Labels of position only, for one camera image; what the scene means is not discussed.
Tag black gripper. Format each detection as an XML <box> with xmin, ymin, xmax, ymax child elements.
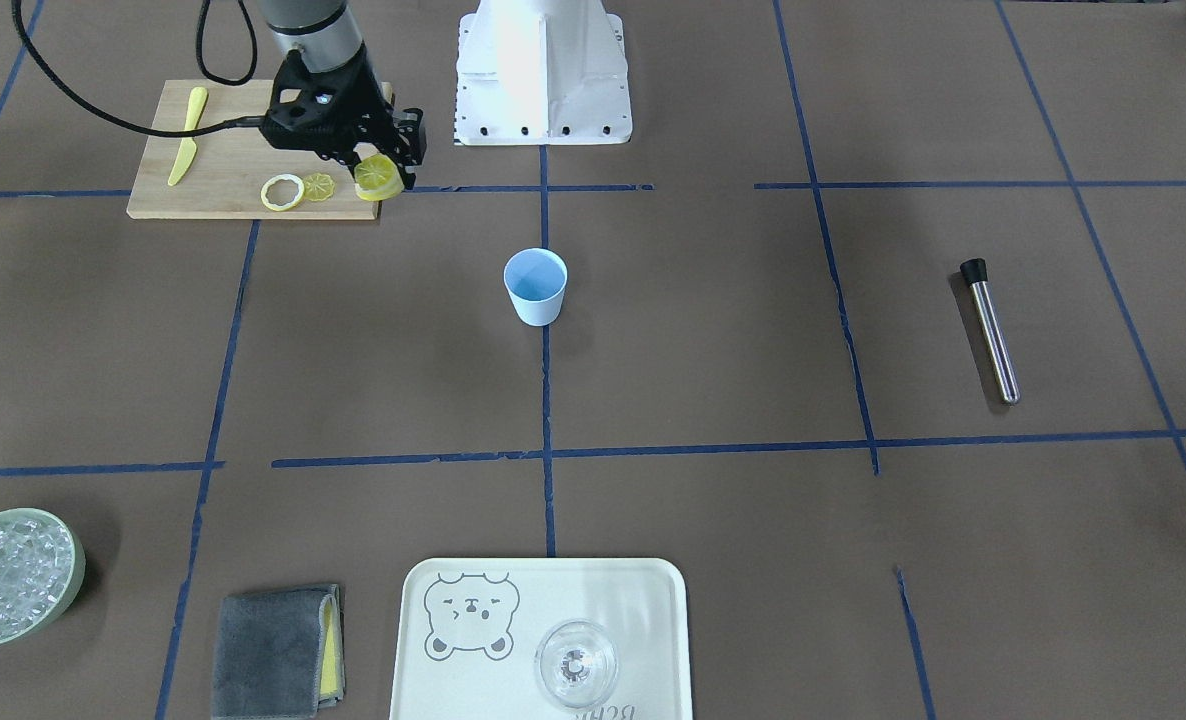
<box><xmin>259</xmin><ymin>47</ymin><xmax>427</xmax><ymax>191</ymax></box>

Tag yellow lemon slice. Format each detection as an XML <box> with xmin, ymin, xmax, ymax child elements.
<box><xmin>352</xmin><ymin>152</ymin><xmax>404</xmax><ymax>202</ymax></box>

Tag steel muddler black tip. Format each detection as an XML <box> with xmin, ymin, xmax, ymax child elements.
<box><xmin>959</xmin><ymin>259</ymin><xmax>1021</xmax><ymax>406</ymax></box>

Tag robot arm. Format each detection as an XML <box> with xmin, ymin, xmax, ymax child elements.
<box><xmin>259</xmin><ymin>1</ymin><xmax>427</xmax><ymax>190</ymax></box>

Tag small lemon slice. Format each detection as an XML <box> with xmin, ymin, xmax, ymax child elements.
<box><xmin>301</xmin><ymin>172</ymin><xmax>337</xmax><ymax>202</ymax></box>

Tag light blue cup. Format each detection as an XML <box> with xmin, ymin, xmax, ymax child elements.
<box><xmin>503</xmin><ymin>249</ymin><xmax>569</xmax><ymax>327</ymax></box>

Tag wooden cutting board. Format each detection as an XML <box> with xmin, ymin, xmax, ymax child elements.
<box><xmin>127</xmin><ymin>79</ymin><xmax>381</xmax><ymax>222</ymax></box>

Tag yellow plastic knife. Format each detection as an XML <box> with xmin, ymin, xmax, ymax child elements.
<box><xmin>167</xmin><ymin>87</ymin><xmax>210</xmax><ymax>187</ymax></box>

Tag cream bear tray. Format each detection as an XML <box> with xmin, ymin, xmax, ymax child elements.
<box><xmin>389</xmin><ymin>559</ymin><xmax>694</xmax><ymax>719</ymax></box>

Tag grey folded cloth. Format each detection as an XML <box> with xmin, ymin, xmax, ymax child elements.
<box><xmin>210</xmin><ymin>584</ymin><xmax>346</xmax><ymax>719</ymax></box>

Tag clear wine glass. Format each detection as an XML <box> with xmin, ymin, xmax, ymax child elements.
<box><xmin>534</xmin><ymin>619</ymin><xmax>620</xmax><ymax>712</ymax></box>

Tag green bowl of ice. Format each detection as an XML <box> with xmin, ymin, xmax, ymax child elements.
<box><xmin>0</xmin><ymin>509</ymin><xmax>87</xmax><ymax>644</ymax></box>

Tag yellow lemon peel ring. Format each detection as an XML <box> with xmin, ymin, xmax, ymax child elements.
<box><xmin>260</xmin><ymin>174</ymin><xmax>306</xmax><ymax>212</ymax></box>

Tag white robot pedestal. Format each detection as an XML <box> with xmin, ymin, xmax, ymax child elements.
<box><xmin>453</xmin><ymin>1</ymin><xmax>635</xmax><ymax>147</ymax></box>

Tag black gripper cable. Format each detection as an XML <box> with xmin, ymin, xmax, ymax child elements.
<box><xmin>11</xmin><ymin>0</ymin><xmax>266</xmax><ymax>138</ymax></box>

